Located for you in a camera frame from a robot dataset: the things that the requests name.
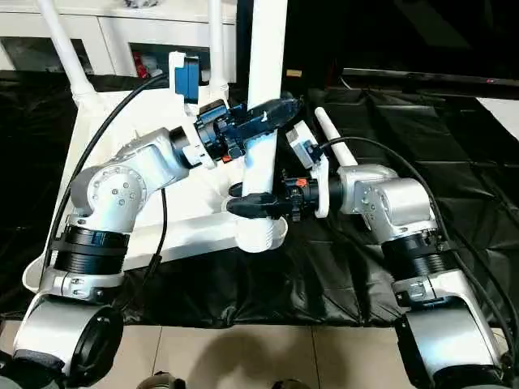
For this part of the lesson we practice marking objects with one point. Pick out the white plastic table leg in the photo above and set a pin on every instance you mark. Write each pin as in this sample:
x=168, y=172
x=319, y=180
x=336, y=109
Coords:
x=265, y=52
x=65, y=48
x=216, y=48
x=336, y=138

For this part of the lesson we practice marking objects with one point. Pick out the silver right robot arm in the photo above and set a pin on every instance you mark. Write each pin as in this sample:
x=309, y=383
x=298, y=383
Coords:
x=389, y=202

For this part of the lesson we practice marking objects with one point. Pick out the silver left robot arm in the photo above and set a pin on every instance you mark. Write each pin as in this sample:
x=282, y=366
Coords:
x=117, y=190

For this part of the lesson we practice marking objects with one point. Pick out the small yellow label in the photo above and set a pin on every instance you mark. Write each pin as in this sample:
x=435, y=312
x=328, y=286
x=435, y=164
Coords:
x=294, y=73

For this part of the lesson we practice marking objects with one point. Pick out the red white bottle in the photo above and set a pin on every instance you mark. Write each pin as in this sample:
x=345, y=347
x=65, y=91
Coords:
x=140, y=67

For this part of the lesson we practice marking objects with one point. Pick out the black glossy mat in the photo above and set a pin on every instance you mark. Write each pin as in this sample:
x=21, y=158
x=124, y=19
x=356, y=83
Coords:
x=425, y=162

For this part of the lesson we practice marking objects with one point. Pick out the black backdrop cloth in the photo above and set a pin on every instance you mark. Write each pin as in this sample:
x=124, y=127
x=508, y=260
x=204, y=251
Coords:
x=385, y=32

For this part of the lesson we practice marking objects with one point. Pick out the dark object on cabinet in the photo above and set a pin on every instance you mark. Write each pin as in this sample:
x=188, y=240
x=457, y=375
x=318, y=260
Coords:
x=141, y=2

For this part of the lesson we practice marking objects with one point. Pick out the white glass-door cabinet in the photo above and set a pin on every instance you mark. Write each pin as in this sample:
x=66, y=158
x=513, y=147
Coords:
x=113, y=28

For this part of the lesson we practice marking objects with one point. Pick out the black horizontal bar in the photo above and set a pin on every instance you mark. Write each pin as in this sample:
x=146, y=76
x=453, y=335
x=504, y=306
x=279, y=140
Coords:
x=430, y=78

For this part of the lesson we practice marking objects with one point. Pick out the dark brown round object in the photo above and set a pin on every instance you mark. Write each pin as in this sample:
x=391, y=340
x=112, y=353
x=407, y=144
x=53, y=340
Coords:
x=292, y=385
x=162, y=381

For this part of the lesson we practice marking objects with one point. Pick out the white flat panel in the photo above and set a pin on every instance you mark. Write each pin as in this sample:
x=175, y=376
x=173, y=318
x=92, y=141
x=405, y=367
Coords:
x=503, y=115

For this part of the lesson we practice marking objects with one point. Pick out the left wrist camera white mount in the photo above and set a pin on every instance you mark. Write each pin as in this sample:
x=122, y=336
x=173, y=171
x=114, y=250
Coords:
x=180, y=81

